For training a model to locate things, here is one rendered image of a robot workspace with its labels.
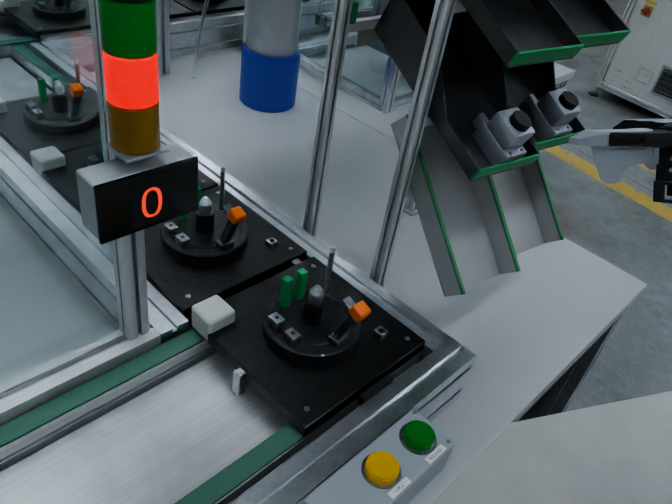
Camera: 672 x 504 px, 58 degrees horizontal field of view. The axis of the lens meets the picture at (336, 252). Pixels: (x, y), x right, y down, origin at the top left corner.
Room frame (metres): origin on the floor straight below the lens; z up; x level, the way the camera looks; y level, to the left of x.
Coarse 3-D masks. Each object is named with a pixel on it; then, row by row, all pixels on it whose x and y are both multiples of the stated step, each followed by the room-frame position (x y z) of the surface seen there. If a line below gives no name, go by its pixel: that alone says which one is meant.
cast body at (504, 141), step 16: (512, 112) 0.81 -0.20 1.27; (480, 128) 0.81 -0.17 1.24; (496, 128) 0.79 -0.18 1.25; (512, 128) 0.78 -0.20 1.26; (528, 128) 0.78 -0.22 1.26; (480, 144) 0.80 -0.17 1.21; (496, 144) 0.78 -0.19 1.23; (512, 144) 0.78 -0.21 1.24; (496, 160) 0.78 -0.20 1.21; (512, 160) 0.79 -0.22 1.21
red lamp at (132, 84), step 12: (108, 60) 0.53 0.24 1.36; (120, 60) 0.53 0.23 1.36; (132, 60) 0.53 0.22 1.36; (144, 60) 0.54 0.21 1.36; (156, 60) 0.55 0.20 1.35; (108, 72) 0.53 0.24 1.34; (120, 72) 0.53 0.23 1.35; (132, 72) 0.53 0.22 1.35; (144, 72) 0.53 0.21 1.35; (156, 72) 0.55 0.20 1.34; (108, 84) 0.53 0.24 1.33; (120, 84) 0.53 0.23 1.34; (132, 84) 0.53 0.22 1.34; (144, 84) 0.53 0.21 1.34; (156, 84) 0.55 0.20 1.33; (108, 96) 0.53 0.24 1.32; (120, 96) 0.53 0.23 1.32; (132, 96) 0.53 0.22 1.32; (144, 96) 0.53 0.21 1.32; (156, 96) 0.55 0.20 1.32; (132, 108) 0.53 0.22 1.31; (144, 108) 0.53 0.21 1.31
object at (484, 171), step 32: (416, 0) 0.94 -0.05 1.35; (384, 32) 0.91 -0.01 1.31; (416, 32) 0.86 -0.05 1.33; (480, 32) 0.94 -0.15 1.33; (416, 64) 0.85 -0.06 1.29; (448, 64) 0.94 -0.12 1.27; (480, 64) 0.93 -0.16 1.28; (448, 96) 0.87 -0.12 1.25; (480, 96) 0.91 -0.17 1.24; (448, 128) 0.79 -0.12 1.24; (480, 160) 0.78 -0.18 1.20
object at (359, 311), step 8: (344, 304) 0.59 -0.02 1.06; (352, 304) 0.59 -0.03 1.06; (360, 304) 0.58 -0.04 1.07; (352, 312) 0.57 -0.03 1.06; (360, 312) 0.57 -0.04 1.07; (368, 312) 0.57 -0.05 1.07; (352, 320) 0.57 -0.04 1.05; (360, 320) 0.57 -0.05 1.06; (344, 328) 0.58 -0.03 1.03; (336, 336) 0.59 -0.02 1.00; (344, 336) 0.59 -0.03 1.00
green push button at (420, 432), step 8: (408, 424) 0.49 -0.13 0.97; (416, 424) 0.49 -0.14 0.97; (424, 424) 0.49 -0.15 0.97; (408, 432) 0.48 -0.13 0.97; (416, 432) 0.48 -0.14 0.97; (424, 432) 0.48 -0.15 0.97; (432, 432) 0.48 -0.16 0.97; (408, 440) 0.47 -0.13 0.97; (416, 440) 0.47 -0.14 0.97; (424, 440) 0.47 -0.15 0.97; (432, 440) 0.47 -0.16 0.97; (416, 448) 0.46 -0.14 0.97; (424, 448) 0.46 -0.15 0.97
